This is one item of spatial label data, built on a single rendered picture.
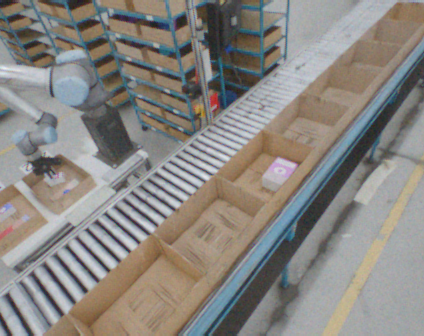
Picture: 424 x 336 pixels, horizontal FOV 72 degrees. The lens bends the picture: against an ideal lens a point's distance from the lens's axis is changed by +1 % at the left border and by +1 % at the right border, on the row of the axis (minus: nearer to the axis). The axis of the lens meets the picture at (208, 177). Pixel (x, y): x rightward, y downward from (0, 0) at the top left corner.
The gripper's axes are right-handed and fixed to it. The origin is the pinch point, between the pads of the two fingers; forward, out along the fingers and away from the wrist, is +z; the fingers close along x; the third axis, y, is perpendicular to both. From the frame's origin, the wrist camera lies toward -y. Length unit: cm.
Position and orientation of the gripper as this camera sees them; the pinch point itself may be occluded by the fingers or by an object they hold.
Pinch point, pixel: (56, 178)
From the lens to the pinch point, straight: 211.4
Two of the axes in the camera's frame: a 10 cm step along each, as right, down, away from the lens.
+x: 3.1, 6.6, -6.8
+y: -9.4, 3.2, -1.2
